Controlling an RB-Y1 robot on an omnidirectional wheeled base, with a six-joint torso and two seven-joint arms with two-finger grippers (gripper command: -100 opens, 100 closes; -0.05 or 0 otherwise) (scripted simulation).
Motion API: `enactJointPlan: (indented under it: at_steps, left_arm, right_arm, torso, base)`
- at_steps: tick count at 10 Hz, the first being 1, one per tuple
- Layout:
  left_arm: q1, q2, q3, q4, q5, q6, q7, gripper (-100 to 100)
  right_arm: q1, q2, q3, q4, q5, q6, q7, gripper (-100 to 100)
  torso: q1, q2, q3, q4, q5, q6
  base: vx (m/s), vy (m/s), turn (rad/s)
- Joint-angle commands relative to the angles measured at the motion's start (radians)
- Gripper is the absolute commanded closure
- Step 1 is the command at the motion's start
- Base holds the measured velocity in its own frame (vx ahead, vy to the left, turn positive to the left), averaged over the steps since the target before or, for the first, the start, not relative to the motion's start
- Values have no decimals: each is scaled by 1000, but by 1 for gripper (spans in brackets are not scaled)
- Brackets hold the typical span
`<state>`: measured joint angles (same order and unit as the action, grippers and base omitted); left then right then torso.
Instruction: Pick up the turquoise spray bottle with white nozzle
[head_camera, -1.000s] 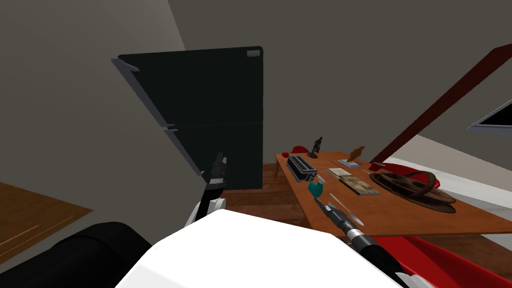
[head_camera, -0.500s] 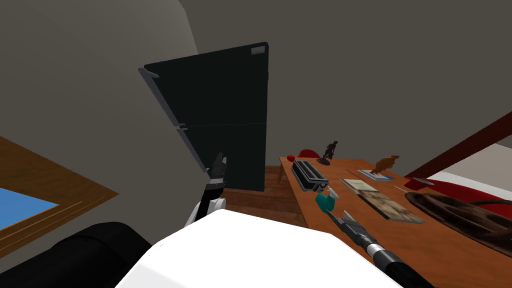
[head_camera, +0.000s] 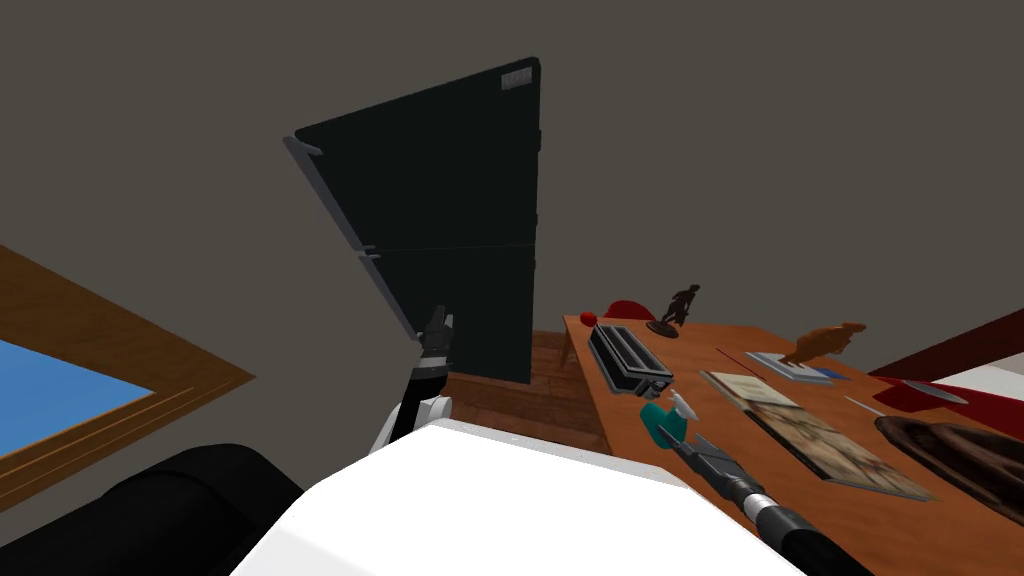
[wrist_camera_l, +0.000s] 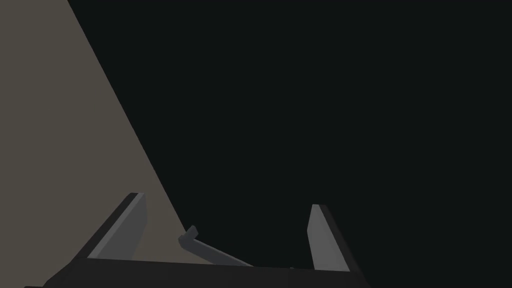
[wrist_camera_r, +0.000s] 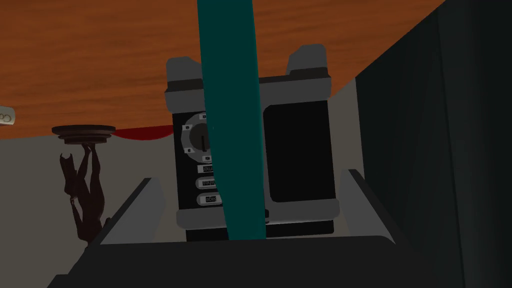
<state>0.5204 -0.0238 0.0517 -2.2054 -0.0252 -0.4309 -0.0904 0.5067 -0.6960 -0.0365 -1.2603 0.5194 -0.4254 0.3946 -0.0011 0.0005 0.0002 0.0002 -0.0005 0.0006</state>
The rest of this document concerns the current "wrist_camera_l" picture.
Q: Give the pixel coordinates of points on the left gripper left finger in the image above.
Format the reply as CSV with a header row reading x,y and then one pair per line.
x,y
120,232

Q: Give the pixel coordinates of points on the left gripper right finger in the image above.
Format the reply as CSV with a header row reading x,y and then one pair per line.
x,y
326,242

